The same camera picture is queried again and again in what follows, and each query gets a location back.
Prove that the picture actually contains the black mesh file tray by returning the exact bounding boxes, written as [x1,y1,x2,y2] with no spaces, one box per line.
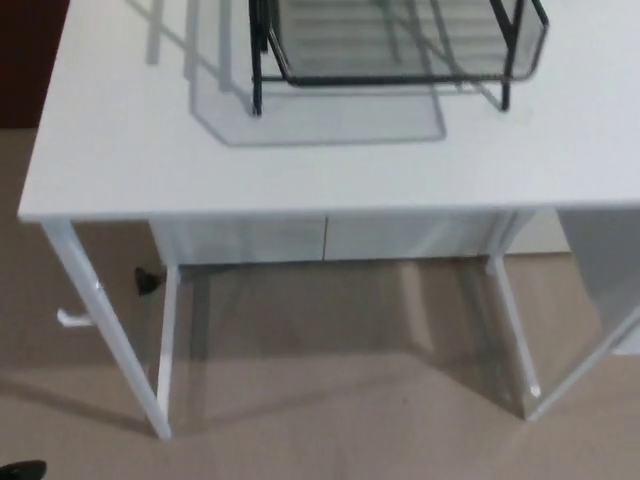
[259,0,551,88]

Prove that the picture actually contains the white desk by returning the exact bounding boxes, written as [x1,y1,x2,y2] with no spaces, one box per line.
[18,0,640,441]

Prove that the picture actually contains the black metal tray rack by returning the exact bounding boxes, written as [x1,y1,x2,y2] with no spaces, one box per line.
[248,0,514,117]

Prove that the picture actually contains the black door stopper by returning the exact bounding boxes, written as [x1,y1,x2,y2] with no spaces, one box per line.
[134,267,163,297]

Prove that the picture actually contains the dark brown wooden furniture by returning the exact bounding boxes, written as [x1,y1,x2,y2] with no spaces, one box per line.
[0,0,69,132]

